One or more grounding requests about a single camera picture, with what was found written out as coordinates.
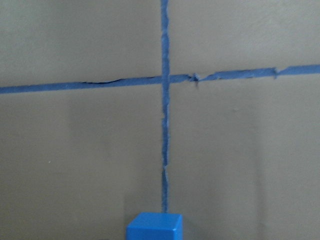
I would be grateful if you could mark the blue cube block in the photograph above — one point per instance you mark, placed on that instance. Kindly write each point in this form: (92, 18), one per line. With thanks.
(155, 226)

